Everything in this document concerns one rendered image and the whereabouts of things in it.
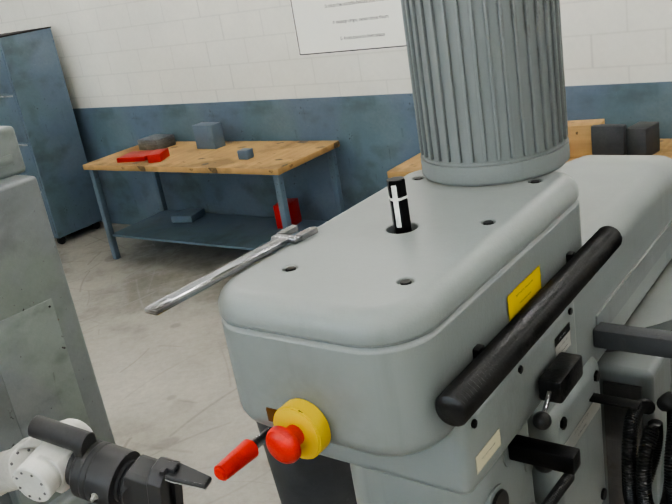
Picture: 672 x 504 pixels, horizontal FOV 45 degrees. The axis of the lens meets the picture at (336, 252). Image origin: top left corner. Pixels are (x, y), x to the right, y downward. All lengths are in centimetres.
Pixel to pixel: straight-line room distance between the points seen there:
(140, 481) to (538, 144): 71
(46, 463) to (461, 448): 66
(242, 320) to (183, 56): 646
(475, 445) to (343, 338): 22
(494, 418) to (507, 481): 14
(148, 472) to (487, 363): 60
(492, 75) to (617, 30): 423
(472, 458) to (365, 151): 540
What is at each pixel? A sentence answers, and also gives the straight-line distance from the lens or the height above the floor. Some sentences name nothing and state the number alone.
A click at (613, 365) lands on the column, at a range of 136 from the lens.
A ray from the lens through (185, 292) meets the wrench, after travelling 85.
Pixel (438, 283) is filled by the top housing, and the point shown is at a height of 189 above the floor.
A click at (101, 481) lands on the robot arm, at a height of 155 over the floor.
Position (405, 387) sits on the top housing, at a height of 181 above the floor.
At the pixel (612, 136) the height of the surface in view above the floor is 101.
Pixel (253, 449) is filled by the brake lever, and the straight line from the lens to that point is 92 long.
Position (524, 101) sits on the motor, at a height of 199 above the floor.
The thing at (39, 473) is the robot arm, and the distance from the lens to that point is 128.
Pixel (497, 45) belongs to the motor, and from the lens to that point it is 102.
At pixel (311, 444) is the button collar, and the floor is 175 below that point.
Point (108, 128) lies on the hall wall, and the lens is 823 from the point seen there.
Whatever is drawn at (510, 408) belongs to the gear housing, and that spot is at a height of 168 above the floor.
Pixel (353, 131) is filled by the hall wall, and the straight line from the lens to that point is 623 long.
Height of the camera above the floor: 219
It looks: 20 degrees down
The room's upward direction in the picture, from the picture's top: 10 degrees counter-clockwise
